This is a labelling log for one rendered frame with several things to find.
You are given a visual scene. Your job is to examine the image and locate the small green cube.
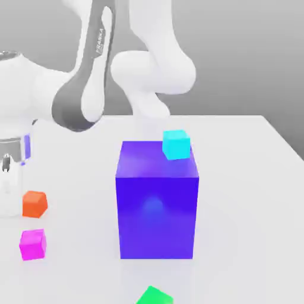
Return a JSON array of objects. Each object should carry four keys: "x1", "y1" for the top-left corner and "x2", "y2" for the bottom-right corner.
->
[{"x1": 135, "y1": 285, "x2": 175, "y2": 304}]

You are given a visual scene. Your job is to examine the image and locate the large purple box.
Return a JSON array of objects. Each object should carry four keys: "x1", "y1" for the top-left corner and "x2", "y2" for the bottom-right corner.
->
[{"x1": 115, "y1": 140, "x2": 200, "y2": 260}]

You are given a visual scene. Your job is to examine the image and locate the small orange cube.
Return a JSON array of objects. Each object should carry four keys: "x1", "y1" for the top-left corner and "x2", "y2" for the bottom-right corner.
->
[{"x1": 21, "y1": 190, "x2": 49, "y2": 219}]

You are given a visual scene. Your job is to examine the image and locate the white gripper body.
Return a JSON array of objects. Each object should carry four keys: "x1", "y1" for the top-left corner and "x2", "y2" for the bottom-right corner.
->
[{"x1": 0, "y1": 163, "x2": 24, "y2": 219}]

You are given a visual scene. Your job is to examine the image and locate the small magenta cube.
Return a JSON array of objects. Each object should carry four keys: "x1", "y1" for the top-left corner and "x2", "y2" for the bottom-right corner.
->
[{"x1": 18, "y1": 228, "x2": 48, "y2": 261}]

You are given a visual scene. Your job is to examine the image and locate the small cyan cube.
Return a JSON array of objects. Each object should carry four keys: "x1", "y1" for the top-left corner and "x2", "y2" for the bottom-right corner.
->
[{"x1": 161, "y1": 129, "x2": 191, "y2": 161}]

